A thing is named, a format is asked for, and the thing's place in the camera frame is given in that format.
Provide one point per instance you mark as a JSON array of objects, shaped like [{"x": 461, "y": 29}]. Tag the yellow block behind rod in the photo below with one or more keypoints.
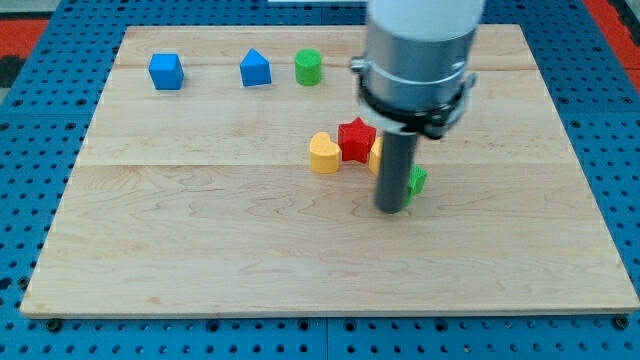
[{"x": 375, "y": 153}]

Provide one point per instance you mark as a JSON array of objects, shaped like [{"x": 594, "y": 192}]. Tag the green star block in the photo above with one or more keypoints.
[{"x": 417, "y": 179}]

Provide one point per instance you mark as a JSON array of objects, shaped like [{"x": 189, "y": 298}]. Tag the blue pentagon block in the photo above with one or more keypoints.
[{"x": 255, "y": 69}]

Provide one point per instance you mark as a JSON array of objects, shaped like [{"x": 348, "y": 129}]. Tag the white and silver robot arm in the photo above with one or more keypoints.
[{"x": 412, "y": 73}]

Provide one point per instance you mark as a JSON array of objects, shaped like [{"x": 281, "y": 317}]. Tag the green cylinder block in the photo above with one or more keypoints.
[{"x": 308, "y": 67}]

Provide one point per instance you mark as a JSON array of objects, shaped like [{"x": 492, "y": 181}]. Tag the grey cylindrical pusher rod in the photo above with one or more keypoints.
[{"x": 397, "y": 155}]

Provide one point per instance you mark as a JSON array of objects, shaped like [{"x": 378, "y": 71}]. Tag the yellow heart block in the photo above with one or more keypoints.
[{"x": 324, "y": 154}]

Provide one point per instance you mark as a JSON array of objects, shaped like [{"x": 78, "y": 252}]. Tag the red star block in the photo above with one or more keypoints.
[{"x": 355, "y": 140}]

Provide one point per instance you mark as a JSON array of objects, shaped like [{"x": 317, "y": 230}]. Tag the light wooden board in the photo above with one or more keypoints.
[{"x": 200, "y": 202}]

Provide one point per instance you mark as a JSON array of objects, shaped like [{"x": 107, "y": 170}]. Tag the blue cube block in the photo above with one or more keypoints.
[{"x": 166, "y": 71}]

